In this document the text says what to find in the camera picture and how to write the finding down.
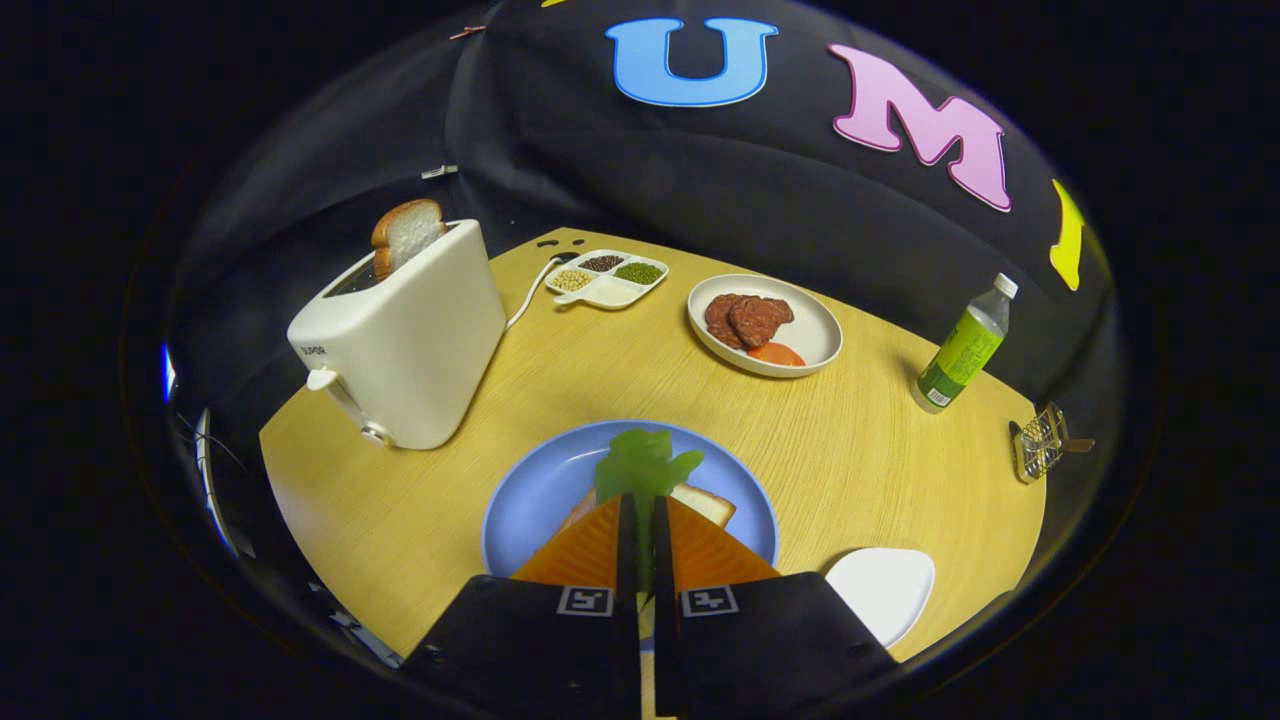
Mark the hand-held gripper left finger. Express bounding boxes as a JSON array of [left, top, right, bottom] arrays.
[[400, 493, 642, 720]]

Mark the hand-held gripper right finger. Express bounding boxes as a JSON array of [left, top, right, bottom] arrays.
[[653, 495, 898, 720]]

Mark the green lettuce leaf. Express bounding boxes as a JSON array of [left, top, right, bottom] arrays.
[[595, 428, 704, 591]]

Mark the toasted bread slice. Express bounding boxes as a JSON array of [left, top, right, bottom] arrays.
[[371, 198, 448, 281]]

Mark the white square plate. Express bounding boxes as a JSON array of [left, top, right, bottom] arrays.
[[825, 547, 936, 649]]

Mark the white bread slice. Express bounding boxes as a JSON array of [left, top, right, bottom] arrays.
[[560, 483, 738, 531]]

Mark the blue round plate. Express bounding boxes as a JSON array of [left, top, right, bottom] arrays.
[[482, 420, 779, 581]]

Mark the white toaster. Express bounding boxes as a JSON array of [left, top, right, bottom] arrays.
[[287, 218, 508, 451]]

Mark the white round plate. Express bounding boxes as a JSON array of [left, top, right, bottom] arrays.
[[687, 274, 844, 379]]

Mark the brown meat patty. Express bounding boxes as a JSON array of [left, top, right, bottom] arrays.
[[728, 296, 796, 349], [705, 293, 746, 351]]

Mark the green label drink bottle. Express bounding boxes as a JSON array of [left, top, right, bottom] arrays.
[[912, 273, 1019, 413]]

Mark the white divided bean tray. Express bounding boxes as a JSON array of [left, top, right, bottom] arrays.
[[544, 249, 670, 311]]

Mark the black backdrop cloth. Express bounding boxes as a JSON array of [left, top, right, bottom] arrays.
[[165, 0, 1116, 441]]

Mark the small wire basket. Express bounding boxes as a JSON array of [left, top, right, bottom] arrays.
[[1008, 402, 1069, 485]]

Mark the white toaster cable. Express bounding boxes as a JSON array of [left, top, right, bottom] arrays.
[[505, 255, 566, 331]]

